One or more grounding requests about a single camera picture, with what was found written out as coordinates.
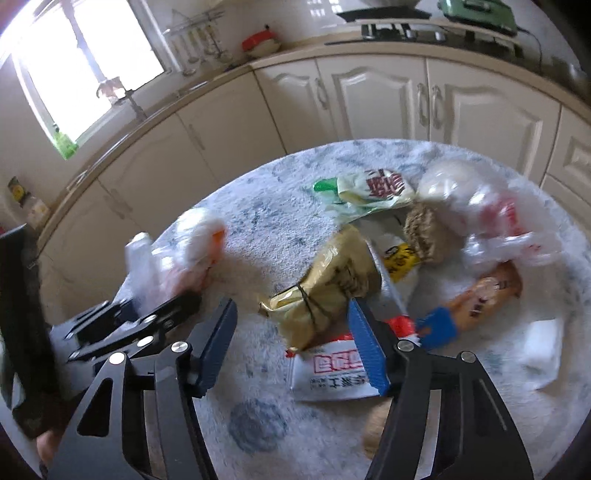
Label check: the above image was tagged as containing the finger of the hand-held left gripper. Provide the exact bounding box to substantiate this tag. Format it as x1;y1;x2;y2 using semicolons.
67;291;204;370
51;298;139;344

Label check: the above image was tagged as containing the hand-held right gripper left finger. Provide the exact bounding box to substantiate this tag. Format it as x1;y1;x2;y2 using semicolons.
46;298;238;480

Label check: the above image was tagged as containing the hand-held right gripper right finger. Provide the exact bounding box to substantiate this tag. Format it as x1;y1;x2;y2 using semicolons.
347;298;536;480

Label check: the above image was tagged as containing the white packet with red print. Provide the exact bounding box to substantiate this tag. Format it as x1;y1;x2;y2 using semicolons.
284;339;386;403

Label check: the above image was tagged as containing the clear plastic bag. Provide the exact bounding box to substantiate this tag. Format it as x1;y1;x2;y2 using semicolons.
124;208;228;315

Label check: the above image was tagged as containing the golden bag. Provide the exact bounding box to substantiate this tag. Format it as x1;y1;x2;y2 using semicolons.
259;226;384;352

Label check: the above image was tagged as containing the person's left hand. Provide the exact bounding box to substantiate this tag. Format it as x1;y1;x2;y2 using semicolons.
36;429;63;467

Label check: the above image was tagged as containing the white strip packet red tip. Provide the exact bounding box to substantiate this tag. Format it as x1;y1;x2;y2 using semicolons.
369;272;423;347

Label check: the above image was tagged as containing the small blue wrapper piece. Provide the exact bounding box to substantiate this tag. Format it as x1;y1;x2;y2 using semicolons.
414;308;459;352

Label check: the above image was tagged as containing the tan rounded object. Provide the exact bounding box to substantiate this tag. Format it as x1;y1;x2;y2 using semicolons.
362;399;395;460

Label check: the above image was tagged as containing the yellow packet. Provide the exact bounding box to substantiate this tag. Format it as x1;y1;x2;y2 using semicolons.
376;233;423;284

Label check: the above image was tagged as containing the orange brown snack packet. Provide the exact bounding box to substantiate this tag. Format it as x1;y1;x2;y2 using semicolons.
443;263;523;333

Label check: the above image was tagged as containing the bottle with yellow label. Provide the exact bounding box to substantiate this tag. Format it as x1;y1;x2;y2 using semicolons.
7;175;28;204

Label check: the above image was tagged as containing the green white snack bag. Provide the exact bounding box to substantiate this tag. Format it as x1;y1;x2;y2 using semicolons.
313;168;416;217

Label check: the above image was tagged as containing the white crumpled tissue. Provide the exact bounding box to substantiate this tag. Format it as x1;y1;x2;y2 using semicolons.
517;316;566;393

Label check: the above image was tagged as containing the green bottle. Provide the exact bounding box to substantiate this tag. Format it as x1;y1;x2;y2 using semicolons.
52;131;79;160

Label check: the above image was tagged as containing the pale bun in plastic bag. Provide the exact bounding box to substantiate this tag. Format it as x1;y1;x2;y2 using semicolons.
418;159;485;208

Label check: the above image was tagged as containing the white red-printed plastic bag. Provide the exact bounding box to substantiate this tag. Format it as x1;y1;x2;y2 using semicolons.
462;180;566;273

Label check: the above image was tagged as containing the steel faucet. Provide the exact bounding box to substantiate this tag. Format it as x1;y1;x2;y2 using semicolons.
96;76;144;121

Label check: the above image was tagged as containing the cream base cabinet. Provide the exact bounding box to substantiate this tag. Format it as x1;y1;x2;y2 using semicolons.
0;44;591;324

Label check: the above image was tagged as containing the cream cabinet drawer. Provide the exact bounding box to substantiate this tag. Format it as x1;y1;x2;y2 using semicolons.
540;175;591;220
545;108;591;195

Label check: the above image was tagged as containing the kitchen window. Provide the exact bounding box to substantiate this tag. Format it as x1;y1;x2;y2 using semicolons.
0;0;167;148

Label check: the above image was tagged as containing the steel skimmer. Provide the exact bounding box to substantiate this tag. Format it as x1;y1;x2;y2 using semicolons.
211;23;234;63

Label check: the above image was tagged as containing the red kitchen container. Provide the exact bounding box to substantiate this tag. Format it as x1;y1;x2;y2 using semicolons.
242;28;278;51

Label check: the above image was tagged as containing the black glass gas stove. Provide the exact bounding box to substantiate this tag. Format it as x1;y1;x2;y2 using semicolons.
325;18;527;51

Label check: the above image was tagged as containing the black induction cooker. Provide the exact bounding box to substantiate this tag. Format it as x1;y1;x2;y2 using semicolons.
336;7;432;21

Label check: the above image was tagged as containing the steel wok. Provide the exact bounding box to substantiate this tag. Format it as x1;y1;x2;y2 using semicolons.
360;0;421;10

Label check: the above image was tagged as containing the green electric cooker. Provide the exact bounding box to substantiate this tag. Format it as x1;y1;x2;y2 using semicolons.
436;0;518;35

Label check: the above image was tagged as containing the steel utensil rail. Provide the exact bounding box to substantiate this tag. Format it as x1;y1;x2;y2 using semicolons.
161;9;222;38

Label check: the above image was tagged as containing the black power cable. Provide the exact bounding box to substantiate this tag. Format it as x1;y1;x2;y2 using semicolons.
515;25;548;75

